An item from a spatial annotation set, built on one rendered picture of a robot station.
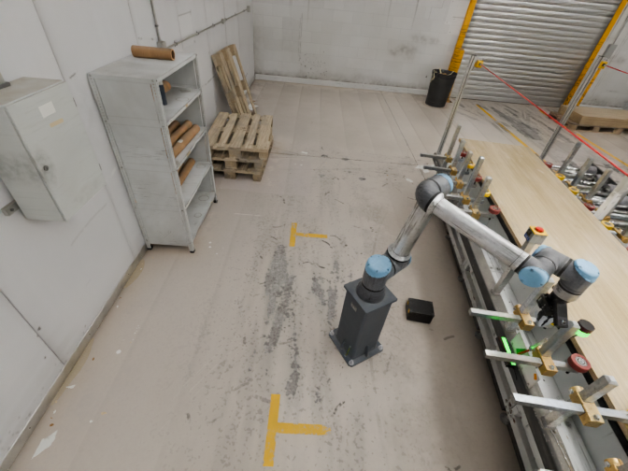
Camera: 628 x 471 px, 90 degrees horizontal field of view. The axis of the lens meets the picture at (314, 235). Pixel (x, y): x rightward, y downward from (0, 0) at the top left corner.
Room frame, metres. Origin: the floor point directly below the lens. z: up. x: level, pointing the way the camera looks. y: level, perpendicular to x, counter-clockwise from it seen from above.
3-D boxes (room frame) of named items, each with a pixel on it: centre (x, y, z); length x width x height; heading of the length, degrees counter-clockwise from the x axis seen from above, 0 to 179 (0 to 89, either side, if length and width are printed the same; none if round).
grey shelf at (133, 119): (2.58, 1.38, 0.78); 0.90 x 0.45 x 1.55; 3
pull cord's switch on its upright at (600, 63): (3.36, -2.42, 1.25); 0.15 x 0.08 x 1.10; 176
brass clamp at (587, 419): (0.60, -1.14, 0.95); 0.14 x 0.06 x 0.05; 176
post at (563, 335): (0.87, -1.15, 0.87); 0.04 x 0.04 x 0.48; 86
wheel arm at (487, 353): (0.83, -1.09, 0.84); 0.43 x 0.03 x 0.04; 86
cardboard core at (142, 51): (2.69, 1.39, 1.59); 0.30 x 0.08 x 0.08; 93
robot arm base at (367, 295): (1.37, -0.41, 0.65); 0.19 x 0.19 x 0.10
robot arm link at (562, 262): (1.01, -0.99, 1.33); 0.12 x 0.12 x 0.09; 44
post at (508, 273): (1.38, -1.18, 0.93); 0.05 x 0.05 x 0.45; 86
